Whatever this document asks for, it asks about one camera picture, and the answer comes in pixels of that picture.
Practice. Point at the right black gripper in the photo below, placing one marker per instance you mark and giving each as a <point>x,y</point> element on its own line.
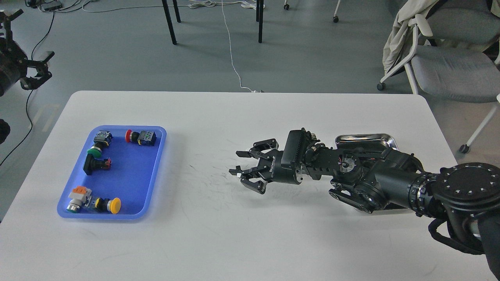
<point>270,170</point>

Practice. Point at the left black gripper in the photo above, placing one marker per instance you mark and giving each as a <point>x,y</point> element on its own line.
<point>14,62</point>

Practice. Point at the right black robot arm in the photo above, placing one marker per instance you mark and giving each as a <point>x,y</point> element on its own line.
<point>463,200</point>

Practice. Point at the black power strip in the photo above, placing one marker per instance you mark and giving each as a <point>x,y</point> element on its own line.
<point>44,5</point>

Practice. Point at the red emergency push button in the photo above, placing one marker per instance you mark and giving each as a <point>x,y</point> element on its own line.
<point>144,138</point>

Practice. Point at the stainless steel tray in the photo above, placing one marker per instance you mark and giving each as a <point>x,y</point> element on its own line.
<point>374,174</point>

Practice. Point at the blue plastic tray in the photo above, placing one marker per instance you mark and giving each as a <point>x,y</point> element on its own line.
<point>131,177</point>

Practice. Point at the black table leg left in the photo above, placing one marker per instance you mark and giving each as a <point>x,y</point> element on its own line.
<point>169,18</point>

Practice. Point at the black table leg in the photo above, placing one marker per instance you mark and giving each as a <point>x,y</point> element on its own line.
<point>169,18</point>
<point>260,18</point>

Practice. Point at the yellow mushroom push button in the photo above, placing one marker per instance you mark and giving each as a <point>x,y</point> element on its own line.
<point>112,206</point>

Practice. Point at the black table leg right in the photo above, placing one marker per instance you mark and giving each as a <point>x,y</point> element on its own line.
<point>260,18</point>

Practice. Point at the beige jacket on chair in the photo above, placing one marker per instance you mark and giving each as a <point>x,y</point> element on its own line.
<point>398,34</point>

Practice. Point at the grey office chair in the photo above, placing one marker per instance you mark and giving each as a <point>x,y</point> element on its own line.
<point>443,55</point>

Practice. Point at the black selector switch red terminals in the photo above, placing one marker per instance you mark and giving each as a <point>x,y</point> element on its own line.
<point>92,164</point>

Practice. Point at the grey switch orange top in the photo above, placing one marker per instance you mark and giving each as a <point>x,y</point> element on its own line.
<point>80,197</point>

